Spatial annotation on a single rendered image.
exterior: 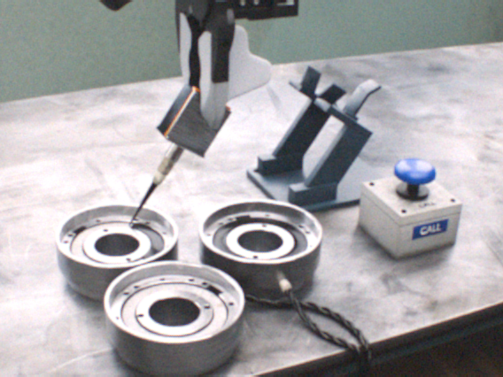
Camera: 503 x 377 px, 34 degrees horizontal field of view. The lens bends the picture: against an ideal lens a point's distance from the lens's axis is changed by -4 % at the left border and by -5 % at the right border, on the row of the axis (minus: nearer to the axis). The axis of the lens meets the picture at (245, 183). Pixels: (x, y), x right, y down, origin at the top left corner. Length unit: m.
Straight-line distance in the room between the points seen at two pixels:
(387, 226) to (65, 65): 1.67
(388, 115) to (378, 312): 0.42
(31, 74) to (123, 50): 0.27
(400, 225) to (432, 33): 2.12
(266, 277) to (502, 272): 0.23
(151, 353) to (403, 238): 0.27
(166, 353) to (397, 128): 0.53
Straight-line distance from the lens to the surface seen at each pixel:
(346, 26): 2.66
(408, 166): 0.78
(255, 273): 0.69
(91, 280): 0.69
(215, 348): 0.62
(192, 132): 0.73
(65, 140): 1.00
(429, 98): 1.16
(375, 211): 0.80
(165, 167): 0.74
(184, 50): 0.74
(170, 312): 0.67
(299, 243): 0.74
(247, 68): 0.71
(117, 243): 0.75
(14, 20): 2.29
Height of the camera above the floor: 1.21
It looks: 28 degrees down
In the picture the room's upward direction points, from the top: 2 degrees clockwise
